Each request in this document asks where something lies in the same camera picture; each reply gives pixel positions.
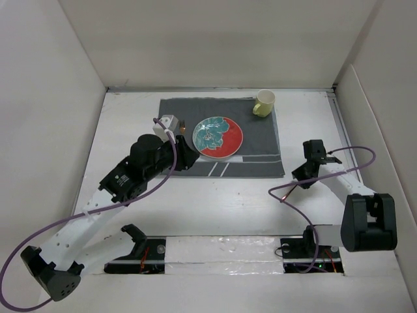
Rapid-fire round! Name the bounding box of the copper spoon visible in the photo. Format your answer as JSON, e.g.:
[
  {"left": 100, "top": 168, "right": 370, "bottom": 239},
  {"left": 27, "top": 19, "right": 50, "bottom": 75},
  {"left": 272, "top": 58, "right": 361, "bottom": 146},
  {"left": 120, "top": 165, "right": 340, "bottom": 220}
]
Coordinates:
[{"left": 281, "top": 185, "right": 297, "bottom": 203}]

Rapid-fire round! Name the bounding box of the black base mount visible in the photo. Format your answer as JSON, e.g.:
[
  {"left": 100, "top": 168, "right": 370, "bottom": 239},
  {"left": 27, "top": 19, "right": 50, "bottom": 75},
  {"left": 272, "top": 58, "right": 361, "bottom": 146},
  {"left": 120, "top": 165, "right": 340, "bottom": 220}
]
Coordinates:
[
  {"left": 104, "top": 224, "right": 166, "bottom": 275},
  {"left": 274, "top": 226, "right": 344, "bottom": 274}
]

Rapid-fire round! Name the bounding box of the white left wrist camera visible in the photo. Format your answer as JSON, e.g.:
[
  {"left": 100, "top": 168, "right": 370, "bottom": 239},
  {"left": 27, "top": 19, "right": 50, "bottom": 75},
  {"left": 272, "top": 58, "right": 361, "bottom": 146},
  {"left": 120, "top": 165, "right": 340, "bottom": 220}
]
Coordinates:
[{"left": 152, "top": 115, "right": 179, "bottom": 142}]

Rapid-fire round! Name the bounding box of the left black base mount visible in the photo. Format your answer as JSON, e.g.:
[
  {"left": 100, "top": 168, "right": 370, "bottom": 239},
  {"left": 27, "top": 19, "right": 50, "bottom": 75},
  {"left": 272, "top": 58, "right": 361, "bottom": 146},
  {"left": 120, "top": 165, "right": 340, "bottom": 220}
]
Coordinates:
[{"left": 104, "top": 224, "right": 166, "bottom": 275}]

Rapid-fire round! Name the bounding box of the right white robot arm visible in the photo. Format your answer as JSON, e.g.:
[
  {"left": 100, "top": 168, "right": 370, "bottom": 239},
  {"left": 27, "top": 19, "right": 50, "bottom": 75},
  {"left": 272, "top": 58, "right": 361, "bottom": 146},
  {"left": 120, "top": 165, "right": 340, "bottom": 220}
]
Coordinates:
[{"left": 292, "top": 140, "right": 397, "bottom": 252}]

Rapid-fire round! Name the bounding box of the white foam front board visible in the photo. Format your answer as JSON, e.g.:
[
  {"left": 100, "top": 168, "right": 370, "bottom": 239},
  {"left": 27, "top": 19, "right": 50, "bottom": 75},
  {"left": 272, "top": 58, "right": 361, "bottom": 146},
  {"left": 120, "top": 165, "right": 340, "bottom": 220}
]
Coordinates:
[{"left": 77, "top": 237, "right": 403, "bottom": 292}]

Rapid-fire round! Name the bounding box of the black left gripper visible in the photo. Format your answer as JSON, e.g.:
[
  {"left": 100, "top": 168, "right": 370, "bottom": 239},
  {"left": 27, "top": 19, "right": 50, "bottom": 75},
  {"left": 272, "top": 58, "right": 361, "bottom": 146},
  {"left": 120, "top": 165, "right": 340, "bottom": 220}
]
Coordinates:
[{"left": 144, "top": 134, "right": 198, "bottom": 181}]

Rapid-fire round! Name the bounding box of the grey striped cloth placemat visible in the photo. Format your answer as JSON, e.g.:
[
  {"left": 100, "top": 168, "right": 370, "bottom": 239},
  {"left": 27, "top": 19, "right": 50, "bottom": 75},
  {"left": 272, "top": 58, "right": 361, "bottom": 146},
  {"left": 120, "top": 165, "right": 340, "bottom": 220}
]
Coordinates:
[{"left": 158, "top": 98, "right": 285, "bottom": 179}]

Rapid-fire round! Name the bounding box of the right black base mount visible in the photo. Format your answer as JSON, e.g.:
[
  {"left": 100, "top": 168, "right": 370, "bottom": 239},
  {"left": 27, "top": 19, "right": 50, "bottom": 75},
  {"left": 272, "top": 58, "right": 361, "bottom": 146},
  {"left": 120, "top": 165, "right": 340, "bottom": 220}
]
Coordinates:
[{"left": 274, "top": 226, "right": 344, "bottom": 274}]

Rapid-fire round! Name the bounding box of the red and teal round plate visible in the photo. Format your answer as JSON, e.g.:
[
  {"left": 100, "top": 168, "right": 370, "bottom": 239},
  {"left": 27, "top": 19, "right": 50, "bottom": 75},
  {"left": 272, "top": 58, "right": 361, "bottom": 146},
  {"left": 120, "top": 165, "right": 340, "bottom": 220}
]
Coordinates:
[{"left": 192, "top": 116, "right": 244, "bottom": 159}]

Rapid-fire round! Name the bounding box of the yellow-green mug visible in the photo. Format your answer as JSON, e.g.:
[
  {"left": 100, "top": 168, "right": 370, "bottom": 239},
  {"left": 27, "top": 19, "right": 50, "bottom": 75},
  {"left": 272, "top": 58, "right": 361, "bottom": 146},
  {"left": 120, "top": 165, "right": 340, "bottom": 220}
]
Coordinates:
[{"left": 252, "top": 89, "right": 276, "bottom": 117}]

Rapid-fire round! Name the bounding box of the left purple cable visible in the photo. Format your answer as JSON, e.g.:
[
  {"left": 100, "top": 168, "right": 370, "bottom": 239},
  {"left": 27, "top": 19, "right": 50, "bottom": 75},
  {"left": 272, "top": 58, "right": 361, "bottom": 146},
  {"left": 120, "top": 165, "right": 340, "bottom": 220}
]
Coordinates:
[{"left": 0, "top": 117, "right": 179, "bottom": 310}]

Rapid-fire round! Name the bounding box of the copper fork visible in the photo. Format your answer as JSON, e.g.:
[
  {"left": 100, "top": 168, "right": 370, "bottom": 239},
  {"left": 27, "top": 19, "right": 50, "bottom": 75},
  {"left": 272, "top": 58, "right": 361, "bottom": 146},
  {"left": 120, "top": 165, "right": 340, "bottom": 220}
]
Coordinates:
[{"left": 179, "top": 120, "right": 186, "bottom": 135}]

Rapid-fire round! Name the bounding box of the purple cable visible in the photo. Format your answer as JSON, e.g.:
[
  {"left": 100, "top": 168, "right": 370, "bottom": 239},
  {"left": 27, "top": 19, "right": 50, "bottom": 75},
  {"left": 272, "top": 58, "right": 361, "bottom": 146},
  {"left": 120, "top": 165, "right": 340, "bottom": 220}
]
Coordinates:
[
  {"left": 0, "top": 117, "right": 179, "bottom": 310},
  {"left": 267, "top": 145, "right": 377, "bottom": 273}
]

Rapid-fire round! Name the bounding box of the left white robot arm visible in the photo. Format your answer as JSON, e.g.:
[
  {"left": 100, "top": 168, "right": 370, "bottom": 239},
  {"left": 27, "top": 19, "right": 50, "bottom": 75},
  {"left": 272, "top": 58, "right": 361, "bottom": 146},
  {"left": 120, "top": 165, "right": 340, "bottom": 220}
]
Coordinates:
[{"left": 20, "top": 132, "right": 199, "bottom": 302}]

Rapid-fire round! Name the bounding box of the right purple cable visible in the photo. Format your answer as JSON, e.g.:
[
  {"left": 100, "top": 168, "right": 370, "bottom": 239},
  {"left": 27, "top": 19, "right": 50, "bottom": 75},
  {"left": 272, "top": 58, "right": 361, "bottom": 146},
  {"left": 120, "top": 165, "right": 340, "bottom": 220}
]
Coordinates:
[{"left": 267, "top": 145, "right": 377, "bottom": 273}]

